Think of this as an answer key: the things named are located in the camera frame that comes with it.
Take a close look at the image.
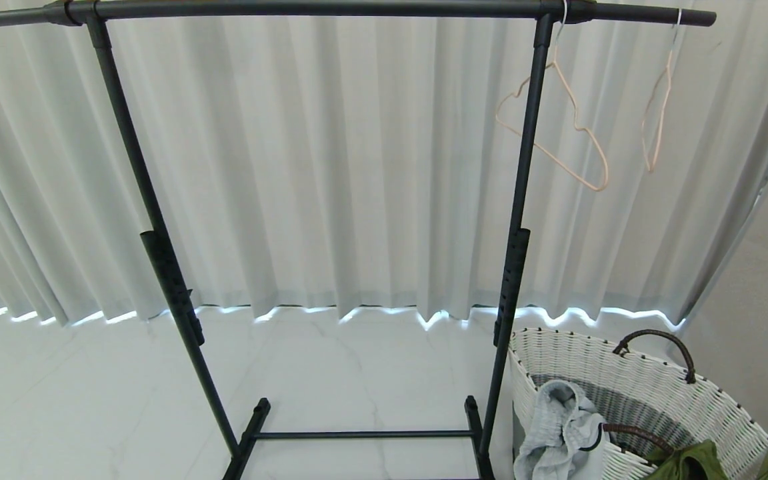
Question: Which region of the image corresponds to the pink clothes hanger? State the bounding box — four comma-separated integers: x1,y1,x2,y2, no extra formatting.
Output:
641,9,686,175
495,0,610,193

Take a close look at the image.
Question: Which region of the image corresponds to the white curtain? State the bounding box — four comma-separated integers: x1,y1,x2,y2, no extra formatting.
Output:
0,0,768,332

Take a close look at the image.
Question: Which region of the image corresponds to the pale grey garment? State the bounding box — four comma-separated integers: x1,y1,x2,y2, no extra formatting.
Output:
513,379,607,480

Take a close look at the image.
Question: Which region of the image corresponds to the black clothes rack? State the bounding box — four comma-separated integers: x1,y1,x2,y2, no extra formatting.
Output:
0,0,718,480

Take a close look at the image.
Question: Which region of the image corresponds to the white laundry basket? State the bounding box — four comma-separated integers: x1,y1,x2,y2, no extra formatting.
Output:
508,326,768,480

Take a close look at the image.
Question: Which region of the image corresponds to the green printed garment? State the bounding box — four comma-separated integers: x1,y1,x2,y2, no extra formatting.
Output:
644,436,768,480

